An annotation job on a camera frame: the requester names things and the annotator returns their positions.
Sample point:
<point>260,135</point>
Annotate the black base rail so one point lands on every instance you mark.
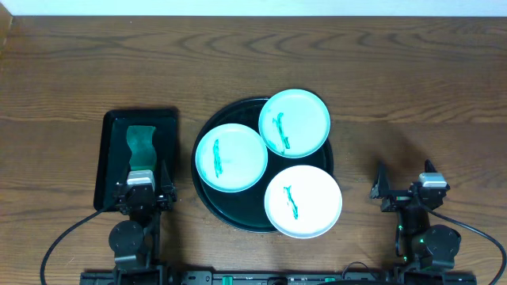
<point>234,278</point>

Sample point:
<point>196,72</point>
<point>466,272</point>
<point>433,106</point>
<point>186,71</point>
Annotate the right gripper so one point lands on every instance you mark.
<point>381,190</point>

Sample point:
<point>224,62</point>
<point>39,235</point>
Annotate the mint plate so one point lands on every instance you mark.
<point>294,123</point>
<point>231,157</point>

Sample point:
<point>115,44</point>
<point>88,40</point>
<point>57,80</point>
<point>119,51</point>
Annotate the mint plate top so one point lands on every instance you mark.
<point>294,123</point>

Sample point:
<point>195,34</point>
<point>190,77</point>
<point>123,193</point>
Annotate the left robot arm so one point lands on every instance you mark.
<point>136,241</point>

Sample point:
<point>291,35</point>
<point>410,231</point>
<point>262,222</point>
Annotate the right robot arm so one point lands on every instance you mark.
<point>422,246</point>

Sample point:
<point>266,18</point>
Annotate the white plate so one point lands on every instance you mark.
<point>303,202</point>

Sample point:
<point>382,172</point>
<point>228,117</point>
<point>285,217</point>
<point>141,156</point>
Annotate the rectangular black sponge tray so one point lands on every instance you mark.
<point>114,156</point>

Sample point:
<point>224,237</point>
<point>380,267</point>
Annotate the round black serving tray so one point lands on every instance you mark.
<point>245,210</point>

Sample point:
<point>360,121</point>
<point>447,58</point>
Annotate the green sponge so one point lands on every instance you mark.
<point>140,142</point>

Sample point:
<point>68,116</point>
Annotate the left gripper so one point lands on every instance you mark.
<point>142,196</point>

